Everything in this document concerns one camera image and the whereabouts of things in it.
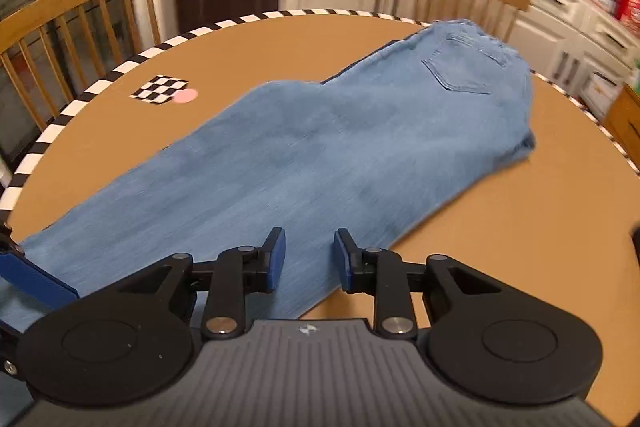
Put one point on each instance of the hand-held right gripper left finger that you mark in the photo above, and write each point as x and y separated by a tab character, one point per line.
277	257

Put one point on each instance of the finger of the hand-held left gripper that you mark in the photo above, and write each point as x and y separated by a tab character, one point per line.
35	279

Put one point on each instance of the checkered marker sticker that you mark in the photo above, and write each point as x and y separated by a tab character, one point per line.
157	89

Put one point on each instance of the white storage bin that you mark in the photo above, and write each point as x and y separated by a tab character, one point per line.
600	92

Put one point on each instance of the pink round sticker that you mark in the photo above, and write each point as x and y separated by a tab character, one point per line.
187	96

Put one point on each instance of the red snack box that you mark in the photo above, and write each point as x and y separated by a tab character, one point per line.
630	12

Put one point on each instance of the wooden drawer cabinet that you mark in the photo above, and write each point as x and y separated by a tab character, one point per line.
625	117

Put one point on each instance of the blue denim jeans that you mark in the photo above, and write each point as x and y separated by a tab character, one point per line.
325	132

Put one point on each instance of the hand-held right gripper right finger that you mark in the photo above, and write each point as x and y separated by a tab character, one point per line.
344	259

